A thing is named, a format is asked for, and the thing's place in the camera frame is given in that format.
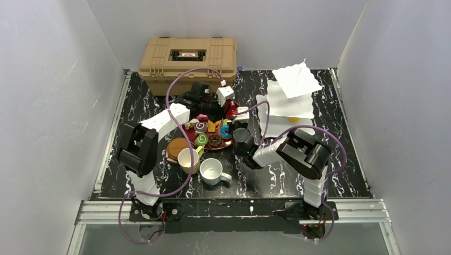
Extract blue toy donut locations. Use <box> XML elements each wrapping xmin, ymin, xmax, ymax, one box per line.
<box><xmin>221</xmin><ymin>125</ymin><xmax>232</xmax><ymax>140</ymax></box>

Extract pink handled metal tongs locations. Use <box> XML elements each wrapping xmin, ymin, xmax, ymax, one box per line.
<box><xmin>225</xmin><ymin>99</ymin><xmax>240</xmax><ymax>120</ymax></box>

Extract red round tray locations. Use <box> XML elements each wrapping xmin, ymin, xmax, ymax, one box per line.
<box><xmin>182</xmin><ymin>118</ymin><xmax>233</xmax><ymax>150</ymax></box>

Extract white tiered cake stand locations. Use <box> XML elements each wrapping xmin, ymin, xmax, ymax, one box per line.
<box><xmin>256</xmin><ymin>62</ymin><xmax>322</xmax><ymax>138</ymax></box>

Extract tan plastic toolbox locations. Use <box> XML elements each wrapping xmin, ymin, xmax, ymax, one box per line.
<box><xmin>138</xmin><ymin>37</ymin><xmax>238</xmax><ymax>96</ymax></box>

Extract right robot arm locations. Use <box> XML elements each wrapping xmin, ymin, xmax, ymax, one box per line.
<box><xmin>231</xmin><ymin>124</ymin><xmax>336</xmax><ymax>211</ymax></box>

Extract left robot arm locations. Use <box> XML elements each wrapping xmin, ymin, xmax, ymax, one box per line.
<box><xmin>117</xmin><ymin>82</ymin><xmax>235</xmax><ymax>206</ymax></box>

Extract pink toy cake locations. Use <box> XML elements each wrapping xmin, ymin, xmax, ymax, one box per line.
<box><xmin>196</xmin><ymin>114</ymin><xmax>208</xmax><ymax>122</ymax></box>

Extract orange toy cake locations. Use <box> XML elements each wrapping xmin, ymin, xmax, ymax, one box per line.
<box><xmin>207</xmin><ymin>121</ymin><xmax>220</xmax><ymax>133</ymax></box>

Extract brown swirl roll cake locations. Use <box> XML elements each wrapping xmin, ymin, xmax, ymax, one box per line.
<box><xmin>194</xmin><ymin>122</ymin><xmax>208</xmax><ymax>133</ymax></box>

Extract white toy cake slice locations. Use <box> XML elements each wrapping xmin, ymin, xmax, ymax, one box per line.
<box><xmin>184</xmin><ymin>118</ymin><xmax>199</xmax><ymax>130</ymax></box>

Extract chocolate toy donut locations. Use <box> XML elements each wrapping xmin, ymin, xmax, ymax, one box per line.
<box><xmin>207</xmin><ymin>134</ymin><xmax>223</xmax><ymax>149</ymax></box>

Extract green swirl roll cake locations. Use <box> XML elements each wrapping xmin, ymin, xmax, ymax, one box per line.
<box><xmin>195</xmin><ymin>132</ymin><xmax>208</xmax><ymax>146</ymax></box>

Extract white grey mug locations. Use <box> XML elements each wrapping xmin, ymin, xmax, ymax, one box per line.
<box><xmin>199</xmin><ymin>158</ymin><xmax>232</xmax><ymax>185</ymax></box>

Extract wooden coaster stack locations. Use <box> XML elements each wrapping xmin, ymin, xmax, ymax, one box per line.
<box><xmin>165</xmin><ymin>138</ymin><xmax>189</xmax><ymax>164</ymax></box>

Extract yellow green mug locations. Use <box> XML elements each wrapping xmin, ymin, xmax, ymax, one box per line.
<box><xmin>177</xmin><ymin>146</ymin><xmax>204</xmax><ymax>174</ymax></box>

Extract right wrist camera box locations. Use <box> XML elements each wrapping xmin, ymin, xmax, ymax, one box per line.
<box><xmin>231</xmin><ymin>106</ymin><xmax>249</xmax><ymax>124</ymax></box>

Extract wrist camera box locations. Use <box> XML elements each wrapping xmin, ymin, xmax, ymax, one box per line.
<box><xmin>231</xmin><ymin>106</ymin><xmax>249</xmax><ymax>124</ymax></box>
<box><xmin>216</xmin><ymin>80</ymin><xmax>235</xmax><ymax>107</ymax></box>

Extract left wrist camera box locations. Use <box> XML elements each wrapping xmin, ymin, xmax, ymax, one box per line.
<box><xmin>216</xmin><ymin>80</ymin><xmax>235</xmax><ymax>107</ymax></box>

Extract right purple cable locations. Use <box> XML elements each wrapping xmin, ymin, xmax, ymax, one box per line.
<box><xmin>243</xmin><ymin>100</ymin><xmax>348</xmax><ymax>241</ymax></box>

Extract purple cable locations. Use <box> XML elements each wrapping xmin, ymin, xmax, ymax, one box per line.
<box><xmin>243</xmin><ymin>100</ymin><xmax>348</xmax><ymax>241</ymax></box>
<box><xmin>118</xmin><ymin>67</ymin><xmax>224</xmax><ymax>245</ymax></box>

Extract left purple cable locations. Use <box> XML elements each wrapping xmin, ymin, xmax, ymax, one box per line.
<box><xmin>118</xmin><ymin>67</ymin><xmax>224</xmax><ymax>245</ymax></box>

